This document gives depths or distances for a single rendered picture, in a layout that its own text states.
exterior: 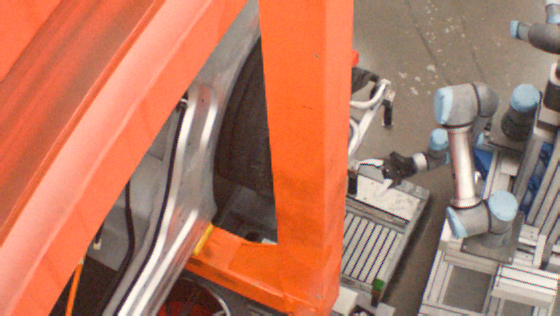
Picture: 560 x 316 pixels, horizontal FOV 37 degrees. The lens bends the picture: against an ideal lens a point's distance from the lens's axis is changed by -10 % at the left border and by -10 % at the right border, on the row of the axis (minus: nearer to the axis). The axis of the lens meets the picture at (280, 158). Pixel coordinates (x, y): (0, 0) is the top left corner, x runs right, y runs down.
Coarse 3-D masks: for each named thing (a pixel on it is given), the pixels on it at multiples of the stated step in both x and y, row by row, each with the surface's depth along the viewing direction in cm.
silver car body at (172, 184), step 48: (240, 48) 301; (192, 96) 289; (192, 144) 301; (144, 192) 318; (192, 192) 318; (96, 240) 320; (144, 240) 316; (192, 240) 329; (96, 288) 322; (144, 288) 307
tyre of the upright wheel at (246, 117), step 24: (240, 72) 326; (240, 96) 324; (264, 96) 322; (240, 120) 325; (264, 120) 322; (240, 144) 329; (264, 144) 325; (216, 168) 344; (240, 168) 336; (264, 168) 332; (264, 192) 346
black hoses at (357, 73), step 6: (354, 72) 339; (360, 72) 338; (366, 72) 340; (354, 78) 337; (360, 78) 337; (366, 78) 338; (372, 78) 345; (378, 78) 346; (354, 84) 338; (360, 84) 338; (366, 84) 337; (354, 90) 339; (360, 90) 339
